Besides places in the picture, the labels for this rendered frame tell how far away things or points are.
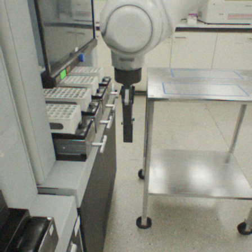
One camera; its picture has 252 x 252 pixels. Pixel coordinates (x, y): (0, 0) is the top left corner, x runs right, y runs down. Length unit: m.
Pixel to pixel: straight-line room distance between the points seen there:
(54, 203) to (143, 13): 0.46
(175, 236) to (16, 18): 1.28
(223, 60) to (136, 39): 2.78
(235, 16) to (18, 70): 2.78
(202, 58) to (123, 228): 2.25
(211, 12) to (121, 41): 2.65
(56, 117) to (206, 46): 2.54
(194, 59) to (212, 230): 2.09
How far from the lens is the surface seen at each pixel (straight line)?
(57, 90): 0.91
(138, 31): 0.38
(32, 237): 0.45
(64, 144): 0.70
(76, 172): 0.68
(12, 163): 0.51
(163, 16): 0.43
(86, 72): 1.10
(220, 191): 1.35
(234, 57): 3.17
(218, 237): 1.51
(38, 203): 0.62
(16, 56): 0.51
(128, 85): 0.62
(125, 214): 1.52
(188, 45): 3.00
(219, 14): 3.03
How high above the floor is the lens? 1.17
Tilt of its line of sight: 30 degrees down
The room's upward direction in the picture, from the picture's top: straight up
